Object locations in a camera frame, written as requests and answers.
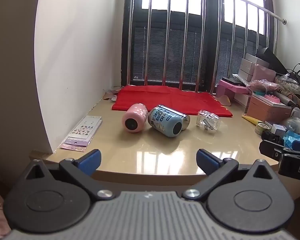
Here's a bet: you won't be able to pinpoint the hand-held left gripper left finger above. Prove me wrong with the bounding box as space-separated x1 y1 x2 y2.
24 149 116 202

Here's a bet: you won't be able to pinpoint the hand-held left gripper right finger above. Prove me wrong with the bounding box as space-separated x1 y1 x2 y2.
182 148 276 201

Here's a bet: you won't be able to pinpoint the clear glass cup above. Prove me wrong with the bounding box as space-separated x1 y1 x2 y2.
196 110 221 131

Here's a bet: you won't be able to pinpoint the silver steel cup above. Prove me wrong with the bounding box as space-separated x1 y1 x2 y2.
180 114 191 131

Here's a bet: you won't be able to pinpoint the blue printed cup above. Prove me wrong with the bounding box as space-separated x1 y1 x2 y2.
147 104 184 137

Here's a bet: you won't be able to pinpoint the pink cup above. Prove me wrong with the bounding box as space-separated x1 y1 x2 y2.
122 103 149 133

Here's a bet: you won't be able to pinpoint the small white box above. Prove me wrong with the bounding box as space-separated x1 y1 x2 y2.
271 124 287 137

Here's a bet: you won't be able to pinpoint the purple sticker sheet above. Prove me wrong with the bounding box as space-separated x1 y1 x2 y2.
59 135 92 152

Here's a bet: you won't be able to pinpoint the small tin can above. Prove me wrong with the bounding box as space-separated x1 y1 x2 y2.
255 121 273 136

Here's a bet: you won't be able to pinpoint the white sticker sheet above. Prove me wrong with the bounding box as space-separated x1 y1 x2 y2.
68 115 103 141

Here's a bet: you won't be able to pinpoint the large pink box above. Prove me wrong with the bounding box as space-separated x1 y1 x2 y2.
247 96 292 123

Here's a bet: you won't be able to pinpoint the white tray with pink block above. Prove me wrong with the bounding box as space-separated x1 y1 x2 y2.
252 91 288 107

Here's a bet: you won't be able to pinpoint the pink plastic bag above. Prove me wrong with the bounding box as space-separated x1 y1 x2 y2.
247 79 280 94

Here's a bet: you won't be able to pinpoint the cardboard scraps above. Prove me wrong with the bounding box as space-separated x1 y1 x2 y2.
102 87 122 102

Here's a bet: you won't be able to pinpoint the black handbag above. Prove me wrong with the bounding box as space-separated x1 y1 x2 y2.
286 63 300 91

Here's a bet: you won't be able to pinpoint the pink stool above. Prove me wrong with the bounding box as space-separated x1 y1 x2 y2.
216 79 252 106

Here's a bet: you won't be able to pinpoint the red cloth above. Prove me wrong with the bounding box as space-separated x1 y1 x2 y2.
112 85 233 117

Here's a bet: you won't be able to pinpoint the black flat device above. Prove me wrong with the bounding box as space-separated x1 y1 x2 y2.
222 77 248 87

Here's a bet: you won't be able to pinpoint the pink paper bag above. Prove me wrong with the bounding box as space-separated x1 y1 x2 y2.
251 64 277 83

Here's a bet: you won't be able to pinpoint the stack of pale boxes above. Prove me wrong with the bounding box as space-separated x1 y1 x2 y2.
239 53 270 81

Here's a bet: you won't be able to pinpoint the black board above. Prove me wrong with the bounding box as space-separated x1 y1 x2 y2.
255 47 288 75

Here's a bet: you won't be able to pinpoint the steel window railing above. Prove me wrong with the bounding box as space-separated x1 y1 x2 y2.
114 0 287 93

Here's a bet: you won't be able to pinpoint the black window frame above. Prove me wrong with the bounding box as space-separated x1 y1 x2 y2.
121 0 276 93

